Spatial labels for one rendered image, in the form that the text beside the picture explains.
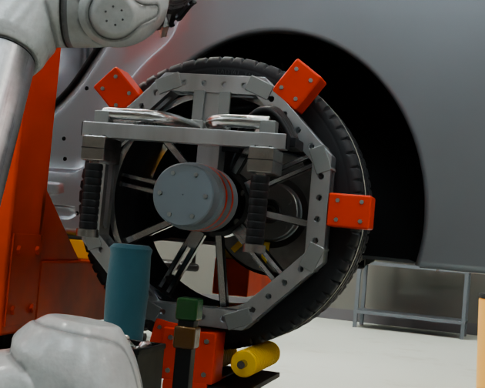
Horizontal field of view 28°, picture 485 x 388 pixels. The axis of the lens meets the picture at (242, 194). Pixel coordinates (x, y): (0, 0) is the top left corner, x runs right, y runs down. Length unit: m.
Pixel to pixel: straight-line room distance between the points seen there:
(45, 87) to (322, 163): 0.65
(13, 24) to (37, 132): 0.85
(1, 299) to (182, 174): 0.48
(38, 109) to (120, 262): 0.42
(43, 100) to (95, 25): 0.88
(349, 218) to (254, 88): 0.34
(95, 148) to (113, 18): 0.62
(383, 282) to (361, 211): 8.34
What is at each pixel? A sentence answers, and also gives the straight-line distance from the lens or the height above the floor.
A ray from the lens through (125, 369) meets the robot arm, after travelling 1.08.
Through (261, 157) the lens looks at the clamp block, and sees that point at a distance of 1.82.
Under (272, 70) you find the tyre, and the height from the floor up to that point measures 1.15.
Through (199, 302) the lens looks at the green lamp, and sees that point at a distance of 1.72.
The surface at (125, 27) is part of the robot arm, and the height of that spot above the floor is 1.05.
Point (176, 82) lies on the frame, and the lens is 2.12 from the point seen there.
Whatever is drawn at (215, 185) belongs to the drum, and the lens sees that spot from 1.95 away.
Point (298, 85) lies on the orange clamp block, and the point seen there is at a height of 1.10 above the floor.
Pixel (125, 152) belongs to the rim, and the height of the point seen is 0.94.
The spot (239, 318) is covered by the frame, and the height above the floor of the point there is 0.61.
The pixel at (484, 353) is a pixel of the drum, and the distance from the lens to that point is 5.69.
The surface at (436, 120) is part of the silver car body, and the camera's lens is 2.42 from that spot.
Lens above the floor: 0.77
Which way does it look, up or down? 3 degrees up
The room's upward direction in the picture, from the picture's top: 5 degrees clockwise
